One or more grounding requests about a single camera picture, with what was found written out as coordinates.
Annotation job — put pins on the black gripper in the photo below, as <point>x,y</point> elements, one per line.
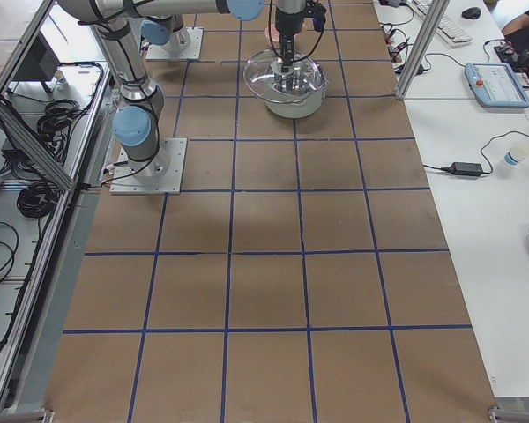
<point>286,24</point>

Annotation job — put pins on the glass pot lid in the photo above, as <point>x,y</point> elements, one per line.
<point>265,77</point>

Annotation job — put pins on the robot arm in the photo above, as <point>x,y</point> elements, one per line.
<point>135,124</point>
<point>168,33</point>

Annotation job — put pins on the pale green steel pot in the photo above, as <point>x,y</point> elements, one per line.
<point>297,93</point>

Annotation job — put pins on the pink bowl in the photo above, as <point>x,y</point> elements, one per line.
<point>272,32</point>

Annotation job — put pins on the white keyboard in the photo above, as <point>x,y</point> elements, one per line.
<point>449,31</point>

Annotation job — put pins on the black computer mouse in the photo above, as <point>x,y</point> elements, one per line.
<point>471,13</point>

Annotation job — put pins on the blue teach pendant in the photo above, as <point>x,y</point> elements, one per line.
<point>495,85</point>

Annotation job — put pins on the black power adapter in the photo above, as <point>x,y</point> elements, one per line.
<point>464,169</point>

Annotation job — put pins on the paper cup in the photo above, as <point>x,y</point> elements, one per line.
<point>517,153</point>

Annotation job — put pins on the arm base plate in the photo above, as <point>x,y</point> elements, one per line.
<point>192,52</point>
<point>163,175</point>

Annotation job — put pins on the aluminium frame post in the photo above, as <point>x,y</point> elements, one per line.
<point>428,29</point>

